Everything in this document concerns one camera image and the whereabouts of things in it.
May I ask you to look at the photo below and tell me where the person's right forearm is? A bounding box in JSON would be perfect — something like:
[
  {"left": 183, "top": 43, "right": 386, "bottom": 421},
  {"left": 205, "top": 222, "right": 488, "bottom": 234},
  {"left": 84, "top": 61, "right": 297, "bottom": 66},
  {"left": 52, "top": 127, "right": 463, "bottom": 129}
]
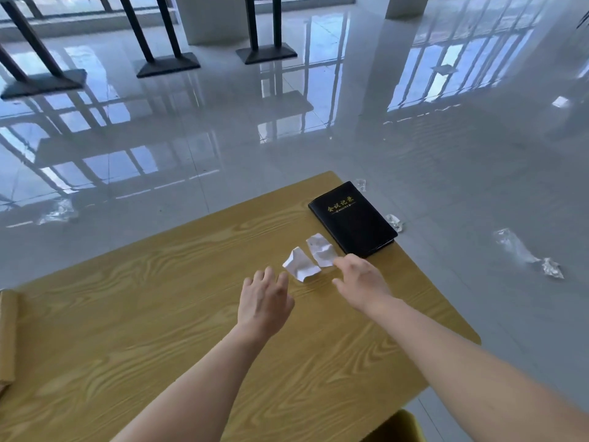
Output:
[{"left": 372, "top": 297, "right": 589, "bottom": 442}]

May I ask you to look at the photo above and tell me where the person's left hand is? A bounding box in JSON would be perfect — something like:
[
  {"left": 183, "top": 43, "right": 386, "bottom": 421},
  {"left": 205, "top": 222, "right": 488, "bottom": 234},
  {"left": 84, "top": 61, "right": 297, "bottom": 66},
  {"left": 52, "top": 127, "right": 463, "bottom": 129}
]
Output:
[{"left": 236, "top": 267, "right": 295, "bottom": 339}]

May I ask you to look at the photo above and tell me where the black metal table stand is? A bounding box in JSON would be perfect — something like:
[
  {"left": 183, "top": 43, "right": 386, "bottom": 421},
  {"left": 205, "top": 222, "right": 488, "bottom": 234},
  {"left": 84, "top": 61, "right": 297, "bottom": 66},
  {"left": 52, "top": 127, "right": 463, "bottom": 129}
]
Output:
[
  {"left": 0, "top": 0, "right": 87, "bottom": 100},
  {"left": 236, "top": 0, "right": 298, "bottom": 66},
  {"left": 118, "top": 0, "right": 201, "bottom": 79}
]

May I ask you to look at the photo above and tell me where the person's right hand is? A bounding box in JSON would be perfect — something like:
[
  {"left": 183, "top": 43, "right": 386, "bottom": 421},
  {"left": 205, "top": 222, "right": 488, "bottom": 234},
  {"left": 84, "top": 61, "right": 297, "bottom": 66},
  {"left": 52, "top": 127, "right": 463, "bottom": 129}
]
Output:
[{"left": 332, "top": 254, "right": 392, "bottom": 315}]

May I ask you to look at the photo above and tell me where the person's left forearm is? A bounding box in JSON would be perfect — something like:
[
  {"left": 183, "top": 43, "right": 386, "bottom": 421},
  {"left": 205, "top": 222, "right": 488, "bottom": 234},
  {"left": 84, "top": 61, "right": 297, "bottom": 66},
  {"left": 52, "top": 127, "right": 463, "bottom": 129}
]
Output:
[{"left": 112, "top": 328, "right": 277, "bottom": 442}]

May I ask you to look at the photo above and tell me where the black notebook with gold print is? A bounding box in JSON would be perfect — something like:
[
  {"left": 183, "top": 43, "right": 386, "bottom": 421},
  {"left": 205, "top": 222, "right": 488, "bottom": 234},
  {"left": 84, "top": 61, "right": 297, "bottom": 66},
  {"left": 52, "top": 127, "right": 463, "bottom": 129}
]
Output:
[{"left": 308, "top": 181, "right": 398, "bottom": 259}]

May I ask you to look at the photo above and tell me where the crumpled white paper piece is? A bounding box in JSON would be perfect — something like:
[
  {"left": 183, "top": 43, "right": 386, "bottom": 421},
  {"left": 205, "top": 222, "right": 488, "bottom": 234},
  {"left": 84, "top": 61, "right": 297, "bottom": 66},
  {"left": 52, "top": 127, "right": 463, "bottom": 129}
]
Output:
[
  {"left": 306, "top": 233, "right": 338, "bottom": 268},
  {"left": 282, "top": 246, "right": 322, "bottom": 282}
]

